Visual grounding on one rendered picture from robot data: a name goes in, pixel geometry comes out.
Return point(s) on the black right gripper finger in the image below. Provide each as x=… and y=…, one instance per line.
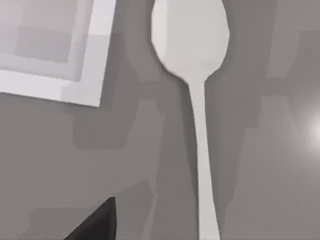
x=101, y=223

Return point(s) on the white square tray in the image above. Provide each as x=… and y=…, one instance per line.
x=47, y=50

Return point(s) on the white spoon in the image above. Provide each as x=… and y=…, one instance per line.
x=192, y=45

